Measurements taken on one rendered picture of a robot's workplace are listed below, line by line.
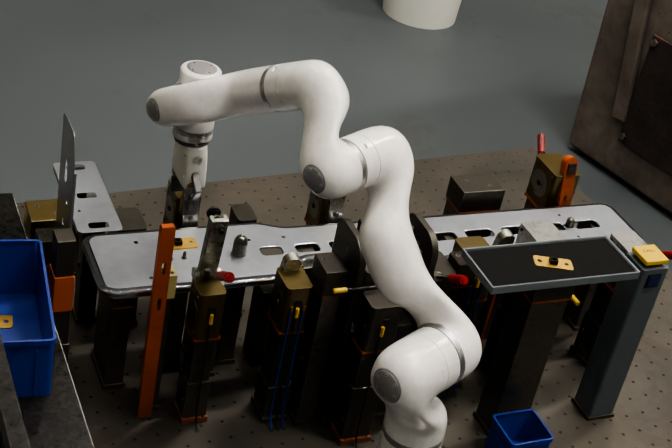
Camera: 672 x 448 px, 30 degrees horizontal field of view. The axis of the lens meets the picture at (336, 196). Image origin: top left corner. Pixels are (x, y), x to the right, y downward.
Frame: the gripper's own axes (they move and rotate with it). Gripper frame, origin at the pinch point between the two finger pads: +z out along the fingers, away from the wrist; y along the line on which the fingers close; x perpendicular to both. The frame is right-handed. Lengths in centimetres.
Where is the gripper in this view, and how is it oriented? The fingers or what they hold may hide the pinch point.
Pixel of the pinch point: (183, 198)
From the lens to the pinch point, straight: 270.9
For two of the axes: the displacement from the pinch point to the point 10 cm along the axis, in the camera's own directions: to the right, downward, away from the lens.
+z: -1.8, 8.4, 5.2
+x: -9.1, 0.6, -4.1
